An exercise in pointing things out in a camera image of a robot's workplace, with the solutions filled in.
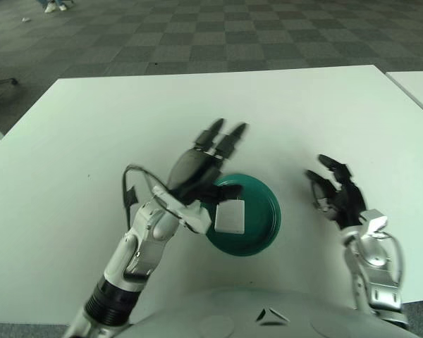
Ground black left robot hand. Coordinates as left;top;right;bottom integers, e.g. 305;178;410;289
152;118;250;234

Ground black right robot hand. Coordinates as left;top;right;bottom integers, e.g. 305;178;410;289
305;154;388;236

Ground white charger block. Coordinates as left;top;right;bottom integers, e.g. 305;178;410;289
214;199;247;235

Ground green round plate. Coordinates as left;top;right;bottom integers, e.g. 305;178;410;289
204;172;282;257

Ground white neighbouring table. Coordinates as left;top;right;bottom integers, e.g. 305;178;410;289
386;70;423;123

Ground white robot torso shell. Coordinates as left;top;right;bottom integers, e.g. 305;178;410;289
126;287;423;338

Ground person legs with white sneakers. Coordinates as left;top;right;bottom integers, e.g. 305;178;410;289
37;0;68;13

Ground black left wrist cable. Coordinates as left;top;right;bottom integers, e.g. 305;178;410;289
121;163;170;233

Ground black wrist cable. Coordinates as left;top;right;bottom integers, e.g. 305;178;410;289
121;163;170;233
384;232;406;282

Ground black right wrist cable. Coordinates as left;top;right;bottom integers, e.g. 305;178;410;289
384;232;406;282

